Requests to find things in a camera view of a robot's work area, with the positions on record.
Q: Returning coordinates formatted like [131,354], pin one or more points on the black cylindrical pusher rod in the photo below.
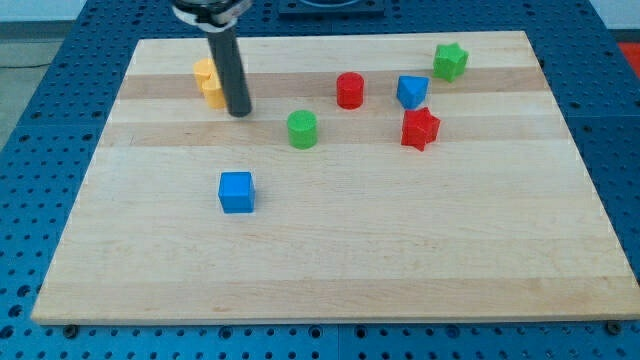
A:
[225,52]

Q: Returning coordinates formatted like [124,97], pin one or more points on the silver robot tool flange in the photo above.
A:
[210,15]

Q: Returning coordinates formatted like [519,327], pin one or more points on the red cylinder block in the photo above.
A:
[350,90]

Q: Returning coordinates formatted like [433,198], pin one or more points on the red star block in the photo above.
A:
[419,128]

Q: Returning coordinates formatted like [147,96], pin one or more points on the green star block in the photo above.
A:
[450,61]

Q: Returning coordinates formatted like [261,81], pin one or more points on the yellow heart block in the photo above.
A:
[205,74]

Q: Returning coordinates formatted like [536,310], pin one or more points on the green cylinder block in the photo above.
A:
[302,129]

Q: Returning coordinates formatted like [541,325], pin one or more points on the blue cube block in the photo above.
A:
[236,192]

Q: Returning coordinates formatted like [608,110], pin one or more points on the blue triangle block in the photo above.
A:
[412,90]

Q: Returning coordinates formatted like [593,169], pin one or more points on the wooden board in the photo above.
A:
[497,220]

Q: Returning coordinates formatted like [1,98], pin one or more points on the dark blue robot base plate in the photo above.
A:
[331,8]

